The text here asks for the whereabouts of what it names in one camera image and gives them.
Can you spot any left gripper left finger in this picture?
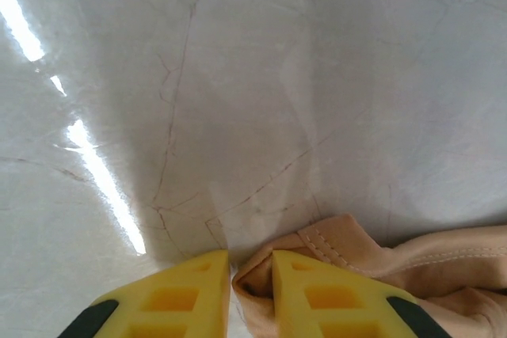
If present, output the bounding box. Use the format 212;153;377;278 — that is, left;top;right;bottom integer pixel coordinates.
59;249;231;338

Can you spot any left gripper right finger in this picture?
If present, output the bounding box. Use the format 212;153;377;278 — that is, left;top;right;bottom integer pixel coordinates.
271;249;452;338

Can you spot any orange printed t-shirt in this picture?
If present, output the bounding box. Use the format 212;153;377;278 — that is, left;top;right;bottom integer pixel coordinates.
231;213;507;338

